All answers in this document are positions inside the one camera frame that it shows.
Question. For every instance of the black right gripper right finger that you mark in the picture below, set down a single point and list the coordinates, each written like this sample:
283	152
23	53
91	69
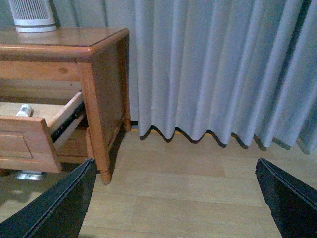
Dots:
293	203

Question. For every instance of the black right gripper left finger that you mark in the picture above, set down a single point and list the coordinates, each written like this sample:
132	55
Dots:
59	212

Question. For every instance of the wooden drawer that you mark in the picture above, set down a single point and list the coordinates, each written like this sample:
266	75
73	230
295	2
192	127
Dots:
31	143
77	148

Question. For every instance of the white medicine bottle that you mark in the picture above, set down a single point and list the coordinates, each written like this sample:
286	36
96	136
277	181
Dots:
25	111

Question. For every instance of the wooden nightstand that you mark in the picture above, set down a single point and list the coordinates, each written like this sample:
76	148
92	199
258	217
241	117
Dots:
52	67

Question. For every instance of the grey curtain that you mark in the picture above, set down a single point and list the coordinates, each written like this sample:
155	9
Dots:
244	67

